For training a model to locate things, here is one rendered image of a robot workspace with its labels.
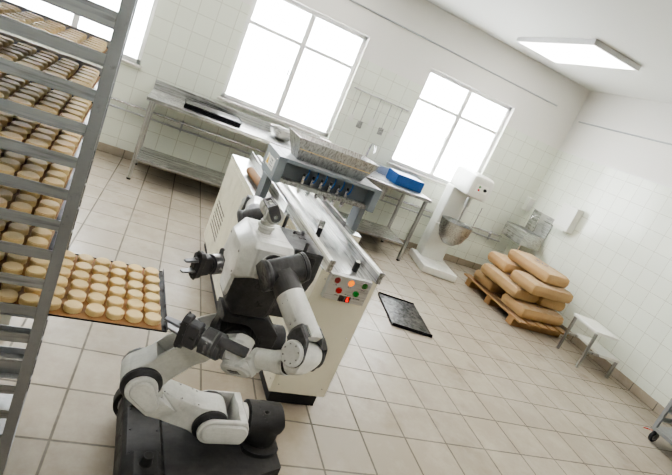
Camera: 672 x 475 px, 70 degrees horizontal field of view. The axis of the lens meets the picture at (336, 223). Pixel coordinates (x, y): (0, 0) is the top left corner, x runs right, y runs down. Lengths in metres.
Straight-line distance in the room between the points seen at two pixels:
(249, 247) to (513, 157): 6.07
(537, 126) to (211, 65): 4.47
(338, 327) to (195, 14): 4.15
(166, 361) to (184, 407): 0.23
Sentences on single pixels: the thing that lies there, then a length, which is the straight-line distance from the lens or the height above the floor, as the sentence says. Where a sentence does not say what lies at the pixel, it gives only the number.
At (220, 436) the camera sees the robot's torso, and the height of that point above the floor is 0.27.
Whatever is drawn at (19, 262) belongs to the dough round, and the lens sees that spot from 1.64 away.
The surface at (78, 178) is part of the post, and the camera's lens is 1.39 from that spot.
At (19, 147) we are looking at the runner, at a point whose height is 1.23.
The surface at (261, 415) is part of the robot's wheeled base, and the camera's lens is 2.16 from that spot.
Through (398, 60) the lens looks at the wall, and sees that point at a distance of 6.33.
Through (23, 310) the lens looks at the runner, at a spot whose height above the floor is 0.78.
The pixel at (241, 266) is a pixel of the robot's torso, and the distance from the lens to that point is 1.65.
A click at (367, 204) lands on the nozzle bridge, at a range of 3.16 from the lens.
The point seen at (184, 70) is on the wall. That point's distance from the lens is 5.90.
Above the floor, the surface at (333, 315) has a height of 0.60.
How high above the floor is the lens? 1.66
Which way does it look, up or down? 14 degrees down
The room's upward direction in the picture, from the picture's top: 23 degrees clockwise
